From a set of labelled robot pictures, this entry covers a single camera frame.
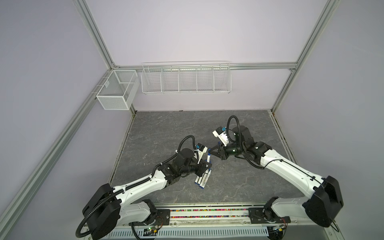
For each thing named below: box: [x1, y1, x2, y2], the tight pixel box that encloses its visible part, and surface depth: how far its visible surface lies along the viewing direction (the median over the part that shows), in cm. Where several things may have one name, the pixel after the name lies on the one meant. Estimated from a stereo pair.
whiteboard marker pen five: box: [202, 168, 212, 189], surface depth 88 cm
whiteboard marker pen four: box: [199, 169, 209, 188], surface depth 86 cm
